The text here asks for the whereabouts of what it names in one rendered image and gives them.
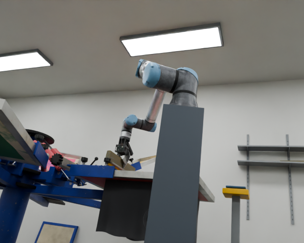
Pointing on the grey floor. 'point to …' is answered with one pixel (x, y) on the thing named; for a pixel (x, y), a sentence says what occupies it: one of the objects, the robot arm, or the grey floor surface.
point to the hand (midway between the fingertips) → (121, 167)
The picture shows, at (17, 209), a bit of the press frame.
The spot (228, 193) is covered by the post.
